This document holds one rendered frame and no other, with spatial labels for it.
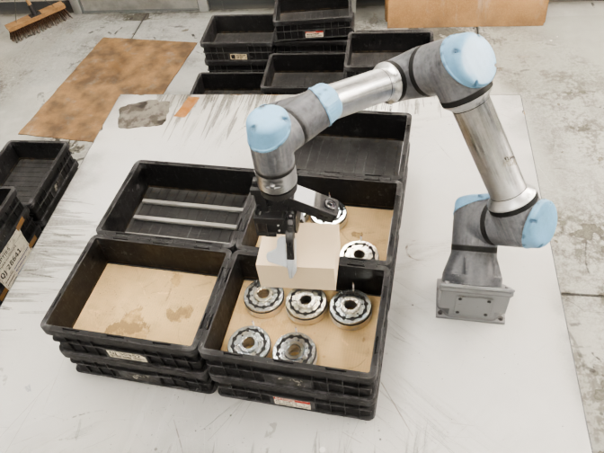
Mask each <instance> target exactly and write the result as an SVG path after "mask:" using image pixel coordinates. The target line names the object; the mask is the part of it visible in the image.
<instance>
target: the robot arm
mask: <svg viewBox="0 0 604 453"><path fill-rule="evenodd" d="M495 64H496V57H495V55H494V52H493V49H492V47H491V45H490V44H489V42H488V41H487V40H486V39H485V38H484V37H482V36H481V35H479V34H475V33H474V32H463V33H459V34H452V35H449V36H448V37H447V38H444V39H441V40H436V41H433V42H430V43H427V44H424V45H421V46H418V47H415V48H413V49H409V50H407V51H406V52H404V53H402V54H400V55H398V56H396V57H394V58H391V59H389V60H387V61H384V62H381V63H378V64H377V65H376V66H375V67H374V69H373V70H371V71H368V72H365V73H362V74H359V75H355V76H352V77H349V78H346V79H343V80H341V81H337V82H334V83H331V84H316V85H315V86H313V87H311V88H308V89H307V91H305V92H303V93H299V94H296V95H293V96H290V97H289V98H285V99H282V100H279V101H276V102H271V103H268V104H262V105H260V106H259V107H257V108H255V109H254V110H253V111H251V112H250V114H249V115H248V117H247V119H246V123H245V125H246V135H247V143H248V145H249V147H250V151H251V155H252V159H253V167H254V172H255V176H256V177H253V181H252V186H251V188H250V193H251V195H253V196H254V199H255V204H256V205H255V209H254V215H253V222H254V225H255V230H256V234H257V235H260V236H269V237H277V235H285V236H281V237H279V238H278V240H277V247H276V249H274V250H272V251H270V252H267V254H266V258H267V260H268V262H271V263H275V264H278V265H281V266H284V267H286V268H288V272H289V278H290V279H292V278H293V277H294V275H295V273H296V271H297V240H296V238H295V233H298V228H299V223H305V219H304V213H305V214H307V215H309V216H312V217H314V218H319V219H321V220H323V221H326V222H328V223H333V222H334V220H335V219H336V218H337V217H338V216H339V201H338V200H336V199H333V198H331V197H328V196H326V195H323V194H321V193H319V192H316V191H312V190H310V189H308V188H305V187H303V186H300V185H298V184H297V181H298V176H297V169H296V162H295V156H294V152H295V151H296V150H297V149H299V148H300V147H302V146H303V145H304V144H305V143H306V142H308V141H309V140H311V139H312V138H314V137H315V136H316V135H318V134H319V133H320V132H322V131H323V130H324V129H326V128H327V127H330V126H332V123H334V122H335V121H336V120H338V119H339V118H342V117H345V116H348V115H350V114H353V113H355V112H358V111H362V110H365V109H367V108H370V107H372V106H375V105H378V104H380V103H382V102H383V103H386V104H393V103H396V102H400V101H405V100H412V99H419V98H427V97H432V96H438V99H439V101H440V104H441V106H442V108H443V109H444V110H447V111H452V113H453V115H454V117H455V119H456V122H457V124H458V126H459V129H460V131H461V133H462V135H463V138H464V140H465V141H466V145H467V147H468V149H469V151H470V154H471V156H472V157H473V159H474V162H475V165H476V167H477V170H478V172H479V173H480V175H481V178H482V180H483V182H484V186H485V188H486V189H487V191H488V193H482V194H469V195H465V196H461V197H459V198H457V200H456V202H455V207H454V211H453V228H452V240H451V252H450V256H449V258H448V261H447V263H446V266H445V268H444V270H443V272H442V280H441V281H444V282H445V281H449V283H453V284H460V285H467V286H477V287H490V288H500V287H502V274H501V270H500V266H499V263H498V259H497V250H498V245H499V246H510V247H521V248H525V249H529V248H542V247H544V246H545V245H547V244H548V243H549V242H550V241H551V239H552V237H553V236H554V233H555V229H556V225H557V211H556V207H555V204H554V203H553V202H552V201H551V200H547V199H540V198H539V196H538V193H537V189H536V188H535V186H533V185H531V184H528V183H526V182H525V179H524V177H523V175H522V172H521V170H520V167H519V164H518V162H517V160H516V157H515V155H514V153H513V151H512V149H511V145H510V142H509V140H508V138H507V136H506V134H505V131H504V129H503V126H502V124H501V121H500V119H499V116H498V114H497V111H496V109H495V108H494V105H493V101H492V99H491V97H490V92H491V91H492V89H493V81H492V80H493V78H494V76H495V73H496V67H495V66H494V65H495ZM257 209H259V210H257ZM256 211H257V213H256ZM257 225H258V227H257ZM258 228H259V231H258ZM286 244H287V250H286Z"/></svg>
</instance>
